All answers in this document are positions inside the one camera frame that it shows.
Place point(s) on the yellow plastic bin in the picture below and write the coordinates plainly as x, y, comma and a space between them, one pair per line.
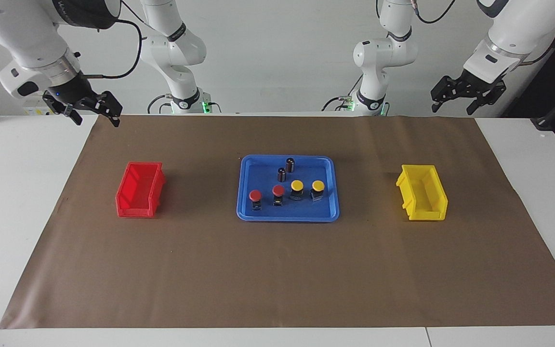
424, 197

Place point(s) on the red push button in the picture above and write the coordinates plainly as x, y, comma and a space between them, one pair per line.
255, 195
278, 191

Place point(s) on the black cylindrical capacitor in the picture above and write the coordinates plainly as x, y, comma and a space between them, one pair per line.
282, 174
290, 165

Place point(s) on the blue plastic tray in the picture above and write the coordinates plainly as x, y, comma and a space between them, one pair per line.
263, 202

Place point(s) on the red plastic bin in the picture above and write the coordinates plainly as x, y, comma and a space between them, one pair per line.
140, 190

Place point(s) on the yellow push button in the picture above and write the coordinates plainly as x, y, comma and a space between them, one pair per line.
297, 186
318, 186

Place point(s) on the white wall socket strip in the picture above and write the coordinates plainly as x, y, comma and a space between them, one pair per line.
36, 110

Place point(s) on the brown paper mat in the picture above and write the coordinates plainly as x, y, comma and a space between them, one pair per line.
277, 270

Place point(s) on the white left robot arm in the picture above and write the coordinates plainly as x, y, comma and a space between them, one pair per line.
383, 53

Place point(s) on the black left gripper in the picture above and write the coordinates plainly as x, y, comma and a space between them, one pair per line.
477, 86

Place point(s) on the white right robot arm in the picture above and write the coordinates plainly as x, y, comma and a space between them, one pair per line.
32, 43

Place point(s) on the black curtain panel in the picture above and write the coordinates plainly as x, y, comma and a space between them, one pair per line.
547, 72

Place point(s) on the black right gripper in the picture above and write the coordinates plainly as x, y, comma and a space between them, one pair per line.
72, 89

